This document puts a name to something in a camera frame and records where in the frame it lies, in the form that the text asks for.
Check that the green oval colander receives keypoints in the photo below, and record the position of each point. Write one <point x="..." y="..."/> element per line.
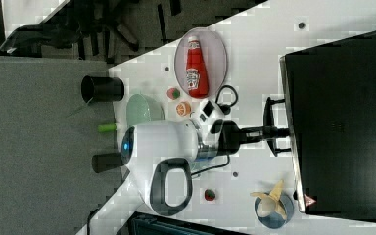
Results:
<point x="141" y="108"/>

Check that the pink toy strawberry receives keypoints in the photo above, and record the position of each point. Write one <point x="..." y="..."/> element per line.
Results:
<point x="173" y="93"/>

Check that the black silver toaster oven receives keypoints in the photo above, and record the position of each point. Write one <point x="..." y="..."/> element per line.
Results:
<point x="330" y="100"/>

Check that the blue cup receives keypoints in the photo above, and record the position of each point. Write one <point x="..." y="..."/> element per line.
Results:
<point x="275" y="220"/>

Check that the red ketchup bottle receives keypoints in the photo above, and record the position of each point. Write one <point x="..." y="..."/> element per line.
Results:
<point x="196" y="72"/>

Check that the black office chair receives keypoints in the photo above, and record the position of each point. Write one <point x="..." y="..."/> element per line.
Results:
<point x="76" y="22"/>

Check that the small red toy fruit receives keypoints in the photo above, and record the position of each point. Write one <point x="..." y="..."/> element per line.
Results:
<point x="209" y="195"/>

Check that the black oven door handle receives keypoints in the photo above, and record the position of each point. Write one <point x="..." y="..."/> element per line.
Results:
<point x="270" y="132"/>

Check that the orange slice toy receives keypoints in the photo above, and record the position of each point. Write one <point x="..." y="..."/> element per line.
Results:
<point x="183" y="108"/>

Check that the peeled toy banana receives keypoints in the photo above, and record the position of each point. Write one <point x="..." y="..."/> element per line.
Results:
<point x="271" y="202"/>

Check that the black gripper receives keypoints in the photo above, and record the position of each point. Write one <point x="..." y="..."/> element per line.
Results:
<point x="229" y="135"/>

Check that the black cylinder holder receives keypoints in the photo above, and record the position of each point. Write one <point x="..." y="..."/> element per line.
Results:
<point x="101" y="89"/>
<point x="105" y="162"/>

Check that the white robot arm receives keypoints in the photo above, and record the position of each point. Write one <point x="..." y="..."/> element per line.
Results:
<point x="153" y="149"/>

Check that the grey oval plate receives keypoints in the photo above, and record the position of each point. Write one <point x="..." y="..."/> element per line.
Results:
<point x="214" y="55"/>

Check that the blue frame rail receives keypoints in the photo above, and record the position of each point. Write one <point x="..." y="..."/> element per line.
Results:
<point x="146" y="224"/>

